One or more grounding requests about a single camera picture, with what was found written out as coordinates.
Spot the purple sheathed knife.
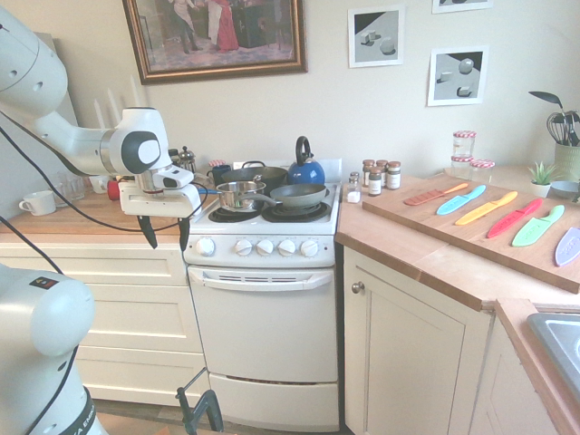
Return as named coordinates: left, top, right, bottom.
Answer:
left=553, top=226, right=580, bottom=268

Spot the orange sheathed knife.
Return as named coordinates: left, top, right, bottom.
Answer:
left=403, top=182, right=469, bottom=207

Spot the small potted green plant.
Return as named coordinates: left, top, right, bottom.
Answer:
left=527, top=160, right=560, bottom=198

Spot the stainless steel sink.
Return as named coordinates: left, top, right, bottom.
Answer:
left=526, top=312, right=580, bottom=405

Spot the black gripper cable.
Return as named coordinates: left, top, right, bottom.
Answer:
left=0, top=111, right=214, bottom=233

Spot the cream drawer cabinet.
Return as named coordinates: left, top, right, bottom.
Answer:
left=0, top=241, right=210, bottom=407

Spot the blue sheathed knife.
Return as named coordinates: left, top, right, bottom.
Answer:
left=436, top=184, right=488, bottom=217

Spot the cream cabinet with door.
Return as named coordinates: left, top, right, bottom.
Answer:
left=342, top=244, right=496, bottom=435

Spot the large wooden cutting board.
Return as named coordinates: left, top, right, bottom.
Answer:
left=362, top=173, right=580, bottom=295

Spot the light blue bowl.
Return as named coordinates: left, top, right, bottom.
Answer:
left=549, top=179, right=580, bottom=200

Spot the grey geometric shapes print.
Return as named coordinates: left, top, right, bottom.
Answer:
left=426, top=44, right=491, bottom=108
left=346, top=4, right=407, bottom=70
left=430, top=0, right=496, bottom=15

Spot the yellow sheathed knife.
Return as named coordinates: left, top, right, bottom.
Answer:
left=454, top=190, right=519, bottom=227

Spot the gold-framed painting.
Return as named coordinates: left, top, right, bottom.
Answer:
left=121, top=0, right=310, bottom=86

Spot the dark blue mug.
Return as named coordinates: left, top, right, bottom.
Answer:
left=207, top=164, right=233, bottom=188

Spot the short glass jar checked lid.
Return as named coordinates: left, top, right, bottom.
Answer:
left=449, top=154, right=474, bottom=180
left=470, top=159, right=496, bottom=183

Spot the grey frying pan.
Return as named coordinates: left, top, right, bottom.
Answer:
left=232, top=182, right=329, bottom=210

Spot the glass french press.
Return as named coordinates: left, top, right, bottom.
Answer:
left=177, top=145, right=198, bottom=175

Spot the black wok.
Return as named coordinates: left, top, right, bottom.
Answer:
left=219, top=159, right=289, bottom=192

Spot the white oven bottom drawer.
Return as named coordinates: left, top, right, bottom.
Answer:
left=208, top=372, right=342, bottom=433

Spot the white coffee cup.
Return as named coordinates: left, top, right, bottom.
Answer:
left=18, top=189, right=58, bottom=216

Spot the blue kettle with black handle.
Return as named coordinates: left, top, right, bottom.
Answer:
left=286, top=135, right=327, bottom=187

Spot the black clamp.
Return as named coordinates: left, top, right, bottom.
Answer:
left=175, top=366, right=226, bottom=435

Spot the large white oven knob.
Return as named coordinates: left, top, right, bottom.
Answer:
left=195, top=236, right=217, bottom=260

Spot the stainless steel saucepan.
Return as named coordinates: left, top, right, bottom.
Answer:
left=198, top=180, right=268, bottom=212

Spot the tall glass jar checked lid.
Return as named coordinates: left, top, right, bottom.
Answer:
left=452, top=130, right=479, bottom=160

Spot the metal whisk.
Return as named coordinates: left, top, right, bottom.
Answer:
left=545, top=111, right=574, bottom=147

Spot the cream sink cabinet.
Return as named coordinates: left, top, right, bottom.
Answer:
left=470, top=298, right=580, bottom=435

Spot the white electric stove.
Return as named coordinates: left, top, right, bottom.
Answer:
left=182, top=158, right=343, bottom=434

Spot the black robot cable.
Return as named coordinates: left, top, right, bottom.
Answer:
left=0, top=215, right=81, bottom=435

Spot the green utensil holder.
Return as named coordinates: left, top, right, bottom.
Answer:
left=553, top=140, right=580, bottom=183

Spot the clear drinking glass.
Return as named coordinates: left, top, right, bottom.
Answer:
left=55, top=170, right=74, bottom=208
left=69, top=175, right=88, bottom=202

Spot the white oven door with handle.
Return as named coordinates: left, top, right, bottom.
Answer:
left=186, top=265, right=341, bottom=384

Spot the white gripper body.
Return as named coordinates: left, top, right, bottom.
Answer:
left=119, top=179, right=204, bottom=218

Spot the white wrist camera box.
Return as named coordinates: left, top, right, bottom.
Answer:
left=152, top=165, right=193, bottom=190

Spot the black serving spoon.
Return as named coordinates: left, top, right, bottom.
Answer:
left=527, top=90, right=568, bottom=120

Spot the green sheathed knife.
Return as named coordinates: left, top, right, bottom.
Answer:
left=511, top=204, right=566, bottom=248

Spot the red sheathed knife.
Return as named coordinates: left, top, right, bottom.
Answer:
left=486, top=197, right=544, bottom=240

